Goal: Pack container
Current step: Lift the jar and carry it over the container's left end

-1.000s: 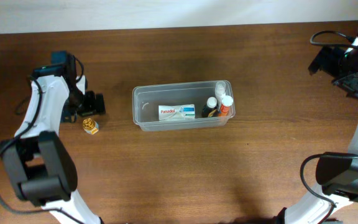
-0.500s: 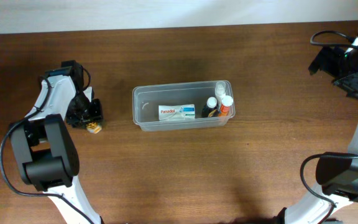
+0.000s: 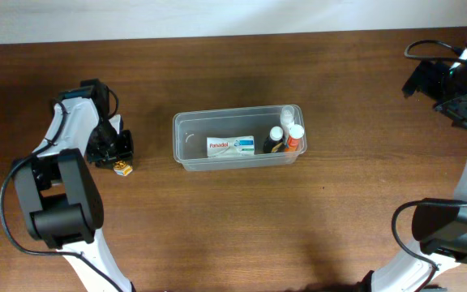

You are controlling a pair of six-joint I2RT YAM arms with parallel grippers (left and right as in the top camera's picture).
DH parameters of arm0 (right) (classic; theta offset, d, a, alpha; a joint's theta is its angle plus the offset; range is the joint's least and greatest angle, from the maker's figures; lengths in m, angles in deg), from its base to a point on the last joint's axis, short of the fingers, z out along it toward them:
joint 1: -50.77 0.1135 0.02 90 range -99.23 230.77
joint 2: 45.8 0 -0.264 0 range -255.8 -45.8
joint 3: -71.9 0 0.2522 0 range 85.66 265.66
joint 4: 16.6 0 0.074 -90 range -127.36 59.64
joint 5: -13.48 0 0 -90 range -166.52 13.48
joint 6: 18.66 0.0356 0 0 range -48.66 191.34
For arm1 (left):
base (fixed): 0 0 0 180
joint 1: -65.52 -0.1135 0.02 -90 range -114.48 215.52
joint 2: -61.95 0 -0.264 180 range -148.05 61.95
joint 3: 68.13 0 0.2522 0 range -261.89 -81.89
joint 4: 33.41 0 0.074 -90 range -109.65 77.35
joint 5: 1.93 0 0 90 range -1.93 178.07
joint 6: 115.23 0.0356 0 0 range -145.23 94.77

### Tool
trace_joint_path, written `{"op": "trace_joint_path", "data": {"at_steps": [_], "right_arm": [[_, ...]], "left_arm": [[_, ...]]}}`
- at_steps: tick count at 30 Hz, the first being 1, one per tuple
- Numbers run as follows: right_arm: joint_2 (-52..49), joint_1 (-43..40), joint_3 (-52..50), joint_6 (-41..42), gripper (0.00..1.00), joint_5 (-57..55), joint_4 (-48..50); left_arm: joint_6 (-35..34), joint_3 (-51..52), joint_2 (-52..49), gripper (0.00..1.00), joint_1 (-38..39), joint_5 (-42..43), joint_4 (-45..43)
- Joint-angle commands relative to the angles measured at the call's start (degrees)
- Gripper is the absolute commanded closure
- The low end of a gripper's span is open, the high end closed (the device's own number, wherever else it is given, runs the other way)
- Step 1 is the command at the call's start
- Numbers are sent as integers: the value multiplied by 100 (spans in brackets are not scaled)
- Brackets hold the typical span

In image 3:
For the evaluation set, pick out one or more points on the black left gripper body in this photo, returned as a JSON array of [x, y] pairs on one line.
[[114, 151]]

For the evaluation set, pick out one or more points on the black bottle white cap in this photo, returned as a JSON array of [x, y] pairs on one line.
[[274, 140]]

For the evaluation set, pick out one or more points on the white Panadol medicine box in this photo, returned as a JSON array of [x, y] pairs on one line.
[[231, 147]]

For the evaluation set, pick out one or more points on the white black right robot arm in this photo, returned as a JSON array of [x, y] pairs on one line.
[[431, 233]]

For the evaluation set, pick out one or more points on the gold-lidded balm jar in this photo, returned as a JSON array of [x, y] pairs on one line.
[[122, 168]]

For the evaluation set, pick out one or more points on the orange tube white cap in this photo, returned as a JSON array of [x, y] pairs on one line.
[[294, 135]]

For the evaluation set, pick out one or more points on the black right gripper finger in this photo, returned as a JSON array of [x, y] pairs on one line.
[[456, 112], [410, 87]]

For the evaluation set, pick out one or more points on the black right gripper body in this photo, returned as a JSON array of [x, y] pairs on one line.
[[426, 81]]

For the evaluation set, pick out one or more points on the white translucent tube bottle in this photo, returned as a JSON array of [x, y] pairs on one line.
[[287, 120]]

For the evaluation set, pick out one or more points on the clear plastic container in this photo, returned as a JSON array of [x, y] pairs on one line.
[[191, 129]]

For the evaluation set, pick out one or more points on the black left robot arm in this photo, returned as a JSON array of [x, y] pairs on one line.
[[58, 197]]

